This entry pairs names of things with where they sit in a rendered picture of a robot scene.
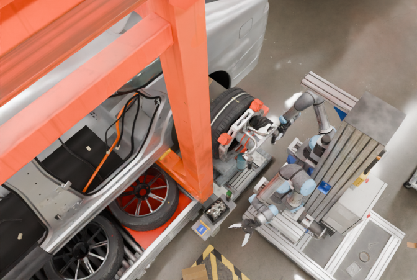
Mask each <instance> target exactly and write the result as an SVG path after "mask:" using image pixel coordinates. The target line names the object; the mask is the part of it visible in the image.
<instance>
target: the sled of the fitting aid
mask: <svg viewBox="0 0 417 280"><path fill-rule="evenodd" d="M236 166H237V164H236V165H234V167H232V169H231V170H230V171H229V172H228V173H227V174H226V175H225V176H224V175H222V174H221V173H220V172H219V171H217V170H216V169H215V168H214V167H213V168H214V170H215V176H216V177H215V179H214V180H213V182H214V183H215V184H216V185H217V186H218V187H222V186H223V185H224V184H225V183H226V181H227V180H228V179H229V178H230V177H231V176H232V175H233V174H234V173H235V171H236V170H237V169H236Z"/></svg>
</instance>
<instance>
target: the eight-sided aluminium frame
mask: <svg viewBox="0 0 417 280"><path fill-rule="evenodd" d="M247 115H249V116H248V117H247V118H246V119H245V120H244V121H243V122H242V123H241V124H240V125H239V126H237V125H238V124H239V123H240V122H241V121H242V120H243V119H244V118H245V117H246V116H247ZM263 115H264V110H263V109H262V108H261V109H260V111H259V112H255V111H254V110H252V109H251V108H250V109H248V110H247V111H246V112H245V113H244V114H243V115H242V116H241V117H240V118H239V119H238V120H237V121H236V122H235V123H234V124H233V125H232V126H231V128H230V130H229V131H228V135H229V136H230V135H231V133H232V131H234V132H233V134H232V136H231V137H232V139H231V142H230V143H229V144H228V145H225V146H223V145H222V144H220V147H219V159H221V160H222V161H223V162H226V161H228V160H230V159H233V158H235V157H236V156H237V155H238V154H239V153H240V152H241V150H242V149H243V148H244V146H242V147H241V148H240V149H239V150H238V151H237V152H236V150H237V149H238V148H239V147H240V146H241V143H239V144H237V146H236V147H234V149H232V151H229V152H227V150H228V147H229V146H230V144H231V143H232V141H233V139H234V138H235V136H236V134H237V133H238V132H239V130H240V129H241V128H242V127H243V126H244V125H245V124H246V123H247V121H249V120H250V119H251V118H252V117H253V116H255V120H254V123H253V124H252V126H253V125H256V124H257V122H258V120H259V119H260V118H261V117H262V116H263ZM252 126H251V127H252Z"/></svg>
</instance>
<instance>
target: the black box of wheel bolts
mask: <svg viewBox="0 0 417 280"><path fill-rule="evenodd" d="M229 212H230V208H229V207H228V206H227V205H226V203H225V202H224V201H223V200H222V198H221V197H219V198H218V199H217V200H216V201H214V202H213V203H212V204H210V205H209V206H208V207H207V208H206V209H204V210H203V213H204V215H205V217H206V218H207V220H208V221H209V222H210V223H211V224H212V225H213V226H214V225H215V224H216V223H217V222H219V221H220V220H221V219H222V218H224V216H226V215H227V214H228V213H229Z"/></svg>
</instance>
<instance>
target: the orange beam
mask: <svg viewBox="0 0 417 280"><path fill-rule="evenodd" d="M173 44H174V42H173V34H172V30H171V24H170V22H168V21H167V20H165V19H164V18H162V17H161V16H159V15H158V14H157V13H155V12H152V13H151V14H149V15H148V16H146V17H145V18H144V19H142V20H141V21H139V23H137V24H136V25H134V26H133V27H132V28H131V29H129V30H128V31H126V32H125V33H124V34H122V35H121V36H120V37H119V38H117V39H116V40H114V41H113V42H112V43H111V44H109V45H108V46H106V47H105V48H104V49H103V50H101V51H100V52H99V53H97V54H96V55H94V56H93V57H92V58H91V59H89V60H88V61H87V62H85V63H84V64H83V65H81V66H80V67H79V68H77V69H76V70H74V71H73V72H72V73H71V74H69V75H68V76H67V77H65V78H64V79H62V80H61V81H60V82H59V83H57V84H56V85H54V87H52V88H51V89H49V90H48V91H47V92H45V93H44V94H42V95H41V96H40V97H39V98H37V99H36V100H34V102H32V103H31V104H29V105H28V106H27V107H25V108H24V109H22V110H21V111H20V112H19V113H17V114H16V115H15V116H14V117H12V118H11V119H9V120H8V121H7V122H6V123H4V124H3V125H1V126H0V185H1V184H3V183H4V182H5V181H7V180H8V179H9V178H10V177H11V176H13V175H14V174H15V173H17V172H18V170H20V169H21V168H23V167H24V166H25V165H26V164H27V163H28V162H30V161H31V160H32V159H34V158H35V157H36V156H37V155H38V154H40V153H41V152H42V151H44V149H46V148H47V147H48V146H50V145H51V144H52V143H53V142H54V141H55V140H57V139H58V138H59V137H61V136H62V135H63V134H64V133H65V132H67V131H68V130H69V129H70V128H71V127H73V126H74V125H75V124H77V123H78V122H79V121H80V120H81V119H82V118H84V117H85V116H86V115H88V113H90V112H91V111H92V110H94V109H95V108H96V107H97V106H98V105H99V104H101V103H102V102H104V101H105V100H106V99H107V98H108V97H109V96H111V95H112V94H113V93H114V92H116V91H117V90H118V89H119V88H121V87H122V86H123V85H124V84H125V83H127V82H128V81H129V80H130V79H132V78H133V77H134V76H135V75H136V74H138V73H139V72H140V71H141V70H142V69H144V68H145V67H146V66H148V65H149V64H150V63H151V62H152V61H153V60H155V59H156V58H158V57H159V56H160V55H161V54H162V53H163V52H165V51H166V50H167V49H168V48H169V47H171V46H172V45H173Z"/></svg>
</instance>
